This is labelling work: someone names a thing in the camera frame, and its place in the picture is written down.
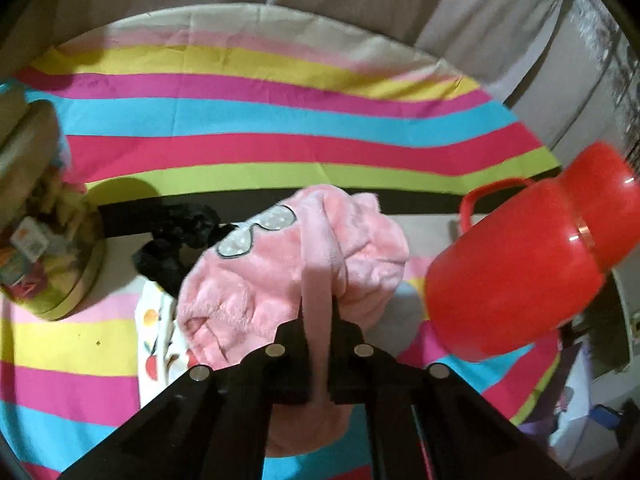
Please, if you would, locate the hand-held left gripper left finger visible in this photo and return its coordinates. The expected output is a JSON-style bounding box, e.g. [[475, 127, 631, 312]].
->
[[59, 304, 312, 480]]

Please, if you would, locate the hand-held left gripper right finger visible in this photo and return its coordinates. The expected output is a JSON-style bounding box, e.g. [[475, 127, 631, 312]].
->
[[326, 304, 572, 480]]

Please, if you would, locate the pink fleece hat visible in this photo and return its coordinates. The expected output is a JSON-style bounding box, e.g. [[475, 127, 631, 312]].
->
[[176, 184, 411, 458]]

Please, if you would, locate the red plastic jug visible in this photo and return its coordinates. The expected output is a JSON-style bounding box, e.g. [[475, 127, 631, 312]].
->
[[424, 141, 637, 362]]

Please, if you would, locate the white fruit print cloth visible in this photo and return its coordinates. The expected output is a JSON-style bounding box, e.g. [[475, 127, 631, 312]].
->
[[135, 280, 201, 406]]

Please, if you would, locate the black lace scrunchie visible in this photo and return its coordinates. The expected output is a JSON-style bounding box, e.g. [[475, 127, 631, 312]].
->
[[131, 202, 236, 297]]

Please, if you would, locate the striped multicolour blanket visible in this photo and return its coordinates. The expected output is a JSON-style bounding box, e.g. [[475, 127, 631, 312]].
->
[[0, 5, 563, 480]]

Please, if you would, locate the round jar with beige lid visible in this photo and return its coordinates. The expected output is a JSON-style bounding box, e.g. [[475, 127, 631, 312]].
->
[[0, 87, 107, 321]]

